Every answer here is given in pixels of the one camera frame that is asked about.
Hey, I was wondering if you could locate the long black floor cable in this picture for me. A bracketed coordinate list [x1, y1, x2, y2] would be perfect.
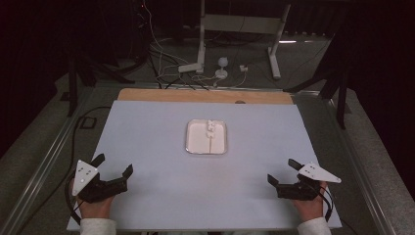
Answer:
[18, 105, 113, 233]

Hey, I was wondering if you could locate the person's left hand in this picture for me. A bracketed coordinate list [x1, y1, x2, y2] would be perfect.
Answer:
[69, 178, 115, 220]

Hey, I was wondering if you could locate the black tripod stand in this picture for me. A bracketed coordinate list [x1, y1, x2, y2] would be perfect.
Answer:
[60, 52, 136, 118]
[283, 28, 351, 131]

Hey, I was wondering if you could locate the black square floor socket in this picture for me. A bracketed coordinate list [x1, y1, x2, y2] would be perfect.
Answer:
[78, 116, 98, 130]

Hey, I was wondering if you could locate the metal floor rail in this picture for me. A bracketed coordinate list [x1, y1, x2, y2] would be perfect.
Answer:
[290, 89, 397, 235]
[0, 85, 99, 235]

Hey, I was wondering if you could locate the tangle of white cables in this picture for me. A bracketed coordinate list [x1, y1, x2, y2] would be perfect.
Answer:
[142, 0, 249, 90]

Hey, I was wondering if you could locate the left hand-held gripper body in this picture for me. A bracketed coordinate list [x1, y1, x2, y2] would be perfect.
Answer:
[71, 159, 129, 204]

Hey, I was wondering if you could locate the hand-held gripper black cable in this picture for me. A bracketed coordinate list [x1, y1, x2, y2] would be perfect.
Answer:
[306, 182, 335, 223]
[64, 172, 83, 227]

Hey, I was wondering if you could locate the white square tray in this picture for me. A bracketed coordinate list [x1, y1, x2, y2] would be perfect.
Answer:
[184, 118, 228, 156]

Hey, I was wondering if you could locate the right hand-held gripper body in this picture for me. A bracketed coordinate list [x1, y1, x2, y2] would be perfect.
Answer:
[275, 162, 343, 202]

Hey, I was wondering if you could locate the white metal stand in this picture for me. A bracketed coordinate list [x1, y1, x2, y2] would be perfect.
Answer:
[177, 0, 292, 80]

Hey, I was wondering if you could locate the right hand-held gripper black cable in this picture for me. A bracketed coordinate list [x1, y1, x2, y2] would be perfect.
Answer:
[306, 182, 335, 223]

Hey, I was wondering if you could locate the left hand-held gripper black cable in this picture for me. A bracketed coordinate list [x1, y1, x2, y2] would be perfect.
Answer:
[64, 172, 83, 227]

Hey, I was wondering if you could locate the small white round-headed device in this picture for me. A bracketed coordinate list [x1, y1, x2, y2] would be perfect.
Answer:
[214, 56, 230, 80]

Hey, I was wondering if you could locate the person's right hand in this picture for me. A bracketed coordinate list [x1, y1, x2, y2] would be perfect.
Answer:
[292, 181, 329, 223]

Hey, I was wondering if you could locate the pale blue table sheet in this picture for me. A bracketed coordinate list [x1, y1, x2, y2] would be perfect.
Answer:
[67, 99, 343, 232]

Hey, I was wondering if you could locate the white skewer with pale pieces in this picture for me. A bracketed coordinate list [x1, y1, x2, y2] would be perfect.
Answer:
[205, 119, 217, 155]

